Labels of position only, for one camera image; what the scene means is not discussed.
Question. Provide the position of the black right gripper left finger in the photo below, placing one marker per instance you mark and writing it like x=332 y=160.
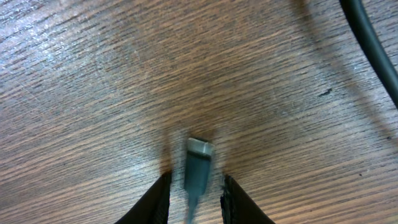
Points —
x=153 y=206

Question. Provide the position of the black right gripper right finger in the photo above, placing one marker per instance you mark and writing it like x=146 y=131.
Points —
x=237 y=206

